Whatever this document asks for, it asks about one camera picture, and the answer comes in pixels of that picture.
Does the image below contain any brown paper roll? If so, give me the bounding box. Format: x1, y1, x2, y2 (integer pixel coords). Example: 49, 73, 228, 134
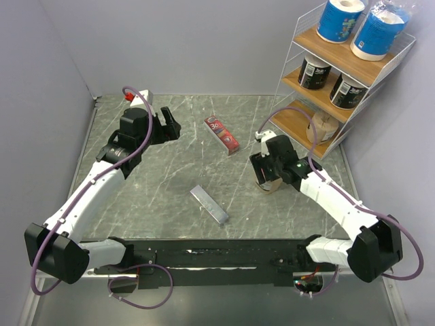
306, 111, 340, 145

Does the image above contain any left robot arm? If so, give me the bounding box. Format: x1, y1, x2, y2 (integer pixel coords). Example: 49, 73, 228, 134
24, 107, 181, 284

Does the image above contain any red toothpaste box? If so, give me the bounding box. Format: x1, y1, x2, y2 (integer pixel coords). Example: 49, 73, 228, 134
204, 115, 239, 156

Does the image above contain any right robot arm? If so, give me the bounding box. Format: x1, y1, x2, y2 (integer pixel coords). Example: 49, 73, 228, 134
249, 130, 402, 283

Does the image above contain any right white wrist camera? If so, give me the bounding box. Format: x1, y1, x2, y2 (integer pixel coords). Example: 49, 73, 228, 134
255, 130, 277, 157

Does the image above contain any white wire shelf rack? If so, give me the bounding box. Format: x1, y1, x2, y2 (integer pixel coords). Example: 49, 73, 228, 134
271, 3, 416, 159

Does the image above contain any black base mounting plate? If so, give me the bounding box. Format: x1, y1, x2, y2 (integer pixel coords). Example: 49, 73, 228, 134
92, 239, 335, 289

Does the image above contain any middle wooden shelf board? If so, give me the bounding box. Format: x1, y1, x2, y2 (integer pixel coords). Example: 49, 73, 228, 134
281, 68, 373, 123

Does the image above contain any blue clear-wrapped paper roll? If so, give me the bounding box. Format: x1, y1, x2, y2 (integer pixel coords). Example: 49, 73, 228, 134
350, 0, 421, 62

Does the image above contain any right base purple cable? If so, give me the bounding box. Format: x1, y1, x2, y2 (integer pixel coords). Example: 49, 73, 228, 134
298, 265, 341, 300

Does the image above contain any top wooden shelf board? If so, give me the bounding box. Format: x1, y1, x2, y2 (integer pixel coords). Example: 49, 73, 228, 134
294, 27, 394, 86

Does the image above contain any blue printed paper roll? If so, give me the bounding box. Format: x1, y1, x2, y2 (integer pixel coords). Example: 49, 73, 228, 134
317, 0, 368, 43

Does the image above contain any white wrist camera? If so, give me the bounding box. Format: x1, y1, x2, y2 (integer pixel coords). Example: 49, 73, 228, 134
124, 90, 153, 109
255, 130, 277, 157

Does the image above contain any brown roll with bear print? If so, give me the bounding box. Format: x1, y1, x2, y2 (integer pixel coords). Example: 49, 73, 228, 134
256, 178, 283, 195

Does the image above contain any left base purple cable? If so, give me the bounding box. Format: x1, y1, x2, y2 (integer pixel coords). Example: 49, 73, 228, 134
107, 264, 174, 309

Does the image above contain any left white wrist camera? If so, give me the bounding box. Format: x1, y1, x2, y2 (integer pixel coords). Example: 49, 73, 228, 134
124, 90, 153, 109

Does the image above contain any black paper roll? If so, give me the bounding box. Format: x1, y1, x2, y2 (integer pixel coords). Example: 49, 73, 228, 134
330, 73, 368, 110

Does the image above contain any silver toothpaste box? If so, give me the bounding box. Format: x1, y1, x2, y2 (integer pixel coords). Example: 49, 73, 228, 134
190, 185, 228, 225

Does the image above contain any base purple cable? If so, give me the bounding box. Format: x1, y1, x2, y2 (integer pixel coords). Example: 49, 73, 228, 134
107, 264, 174, 309
298, 265, 341, 300

